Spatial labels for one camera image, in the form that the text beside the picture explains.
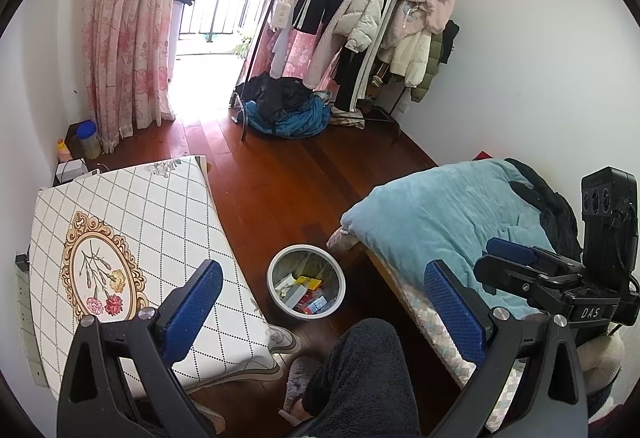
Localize pink fleece jacket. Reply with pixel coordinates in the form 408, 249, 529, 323
395, 0, 456, 48

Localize person's leg in dark pants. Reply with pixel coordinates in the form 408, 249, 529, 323
290, 318, 423, 438

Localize light blue blanket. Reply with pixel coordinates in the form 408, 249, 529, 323
340, 159, 576, 319

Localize cream jacket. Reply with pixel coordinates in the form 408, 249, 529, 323
387, 30, 433, 86

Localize grey fluffy slipper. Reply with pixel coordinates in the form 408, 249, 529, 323
279, 357, 328, 424

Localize pink floral hanging cloth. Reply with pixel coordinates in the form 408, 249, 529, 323
270, 0, 341, 91

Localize pale patterned bed sheet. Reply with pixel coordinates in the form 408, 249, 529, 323
327, 225, 531, 434

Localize grey power strip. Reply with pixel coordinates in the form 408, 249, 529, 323
15, 254, 48, 386

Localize small white drink carton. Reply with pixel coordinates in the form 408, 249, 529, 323
274, 273, 301, 309

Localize black white-striped trousers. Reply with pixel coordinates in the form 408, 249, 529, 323
332, 48, 376, 113

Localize small white box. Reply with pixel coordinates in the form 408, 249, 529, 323
56, 159, 88, 183

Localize blue-lidded plastic jar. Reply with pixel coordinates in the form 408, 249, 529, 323
76, 120, 102, 160

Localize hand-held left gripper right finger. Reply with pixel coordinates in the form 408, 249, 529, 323
423, 259, 590, 438

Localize checked floral tablecloth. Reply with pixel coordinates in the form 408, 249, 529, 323
29, 157, 281, 394

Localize small black box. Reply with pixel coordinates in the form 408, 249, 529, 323
65, 122, 88, 159

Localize pink floral curtain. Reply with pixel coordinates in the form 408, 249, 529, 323
82, 0, 193, 153

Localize olive green jacket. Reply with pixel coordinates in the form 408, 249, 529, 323
407, 32, 446, 103

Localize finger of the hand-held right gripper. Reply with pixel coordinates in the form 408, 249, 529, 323
485, 238, 586, 277
472, 255, 581, 313

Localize blue cloth bundle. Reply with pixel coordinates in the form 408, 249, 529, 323
245, 94, 332, 139

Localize white puffer jacket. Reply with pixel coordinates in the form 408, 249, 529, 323
315, 0, 396, 53

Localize green potted plant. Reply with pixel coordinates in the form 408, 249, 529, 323
232, 32, 253, 61

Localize white round waste bin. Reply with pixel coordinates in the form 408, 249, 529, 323
266, 244, 346, 320

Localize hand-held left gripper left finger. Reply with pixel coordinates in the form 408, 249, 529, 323
56, 259, 224, 438

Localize black metal clothes rack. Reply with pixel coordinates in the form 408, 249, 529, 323
232, 0, 416, 143

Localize black garment on bed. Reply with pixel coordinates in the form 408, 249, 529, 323
505, 158, 583, 263

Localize red and blue snack packet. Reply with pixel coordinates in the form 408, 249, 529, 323
300, 290, 331, 315

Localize pale cloth on floor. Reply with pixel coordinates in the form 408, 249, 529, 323
330, 110, 368, 129

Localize black clothes pile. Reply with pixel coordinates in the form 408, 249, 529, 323
240, 72, 313, 123

